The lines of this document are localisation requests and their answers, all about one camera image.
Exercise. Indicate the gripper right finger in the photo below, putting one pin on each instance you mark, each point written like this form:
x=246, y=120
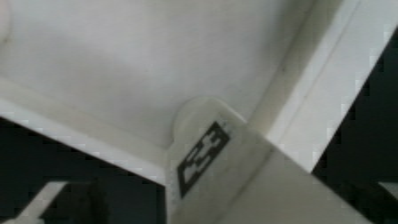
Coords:
x=386, y=203

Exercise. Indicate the white square table top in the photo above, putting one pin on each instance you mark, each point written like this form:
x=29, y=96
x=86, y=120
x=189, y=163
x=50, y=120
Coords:
x=107, y=60

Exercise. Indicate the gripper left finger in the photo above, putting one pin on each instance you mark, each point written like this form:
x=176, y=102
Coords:
x=68, y=203

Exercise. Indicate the white table leg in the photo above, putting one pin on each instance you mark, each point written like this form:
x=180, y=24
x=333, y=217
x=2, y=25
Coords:
x=235, y=184

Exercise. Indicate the white U-shaped fence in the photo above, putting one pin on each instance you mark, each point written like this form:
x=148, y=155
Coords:
x=327, y=66

